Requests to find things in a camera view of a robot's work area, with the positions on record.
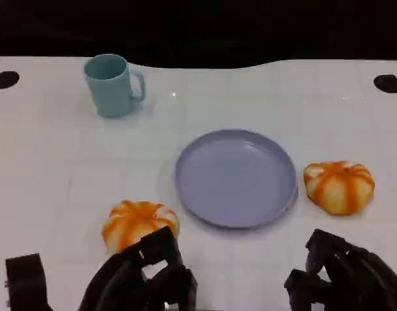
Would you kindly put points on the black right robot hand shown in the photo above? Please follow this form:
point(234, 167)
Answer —
point(357, 282)

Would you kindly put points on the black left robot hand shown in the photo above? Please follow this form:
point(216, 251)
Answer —
point(127, 282)

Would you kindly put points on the orange white toy bread roll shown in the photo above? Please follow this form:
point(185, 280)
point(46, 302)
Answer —
point(339, 191)
point(133, 220)

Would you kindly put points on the lilac plate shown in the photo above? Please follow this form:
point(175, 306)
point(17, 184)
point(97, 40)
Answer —
point(234, 178)

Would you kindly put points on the pale green mug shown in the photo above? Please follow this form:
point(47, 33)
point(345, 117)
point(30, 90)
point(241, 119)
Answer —
point(109, 94)

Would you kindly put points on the black table grommet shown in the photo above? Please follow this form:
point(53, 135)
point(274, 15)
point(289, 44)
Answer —
point(4, 80)
point(388, 83)

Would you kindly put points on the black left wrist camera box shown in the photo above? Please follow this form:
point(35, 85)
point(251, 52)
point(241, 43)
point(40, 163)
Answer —
point(25, 282)

